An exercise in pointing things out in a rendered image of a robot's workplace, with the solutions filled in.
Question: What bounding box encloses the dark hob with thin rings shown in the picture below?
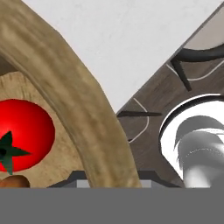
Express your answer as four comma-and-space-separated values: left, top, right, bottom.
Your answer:
115, 2, 224, 189

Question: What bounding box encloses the white and grey round pot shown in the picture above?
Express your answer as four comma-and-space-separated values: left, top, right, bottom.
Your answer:
158, 93, 224, 189

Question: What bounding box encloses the brown chicken drumstick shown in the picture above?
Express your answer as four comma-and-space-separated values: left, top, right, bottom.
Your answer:
0, 174, 32, 189

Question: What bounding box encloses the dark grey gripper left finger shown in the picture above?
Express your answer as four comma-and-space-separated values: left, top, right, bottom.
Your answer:
47, 170, 92, 189

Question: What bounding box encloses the light wooden bowl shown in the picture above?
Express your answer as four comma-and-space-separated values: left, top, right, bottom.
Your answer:
0, 0, 143, 189

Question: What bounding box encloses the red tomato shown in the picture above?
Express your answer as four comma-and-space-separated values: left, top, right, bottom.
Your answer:
0, 99, 56, 176

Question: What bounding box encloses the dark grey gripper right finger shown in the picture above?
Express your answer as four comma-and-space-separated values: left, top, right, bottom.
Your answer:
137, 170, 182, 189

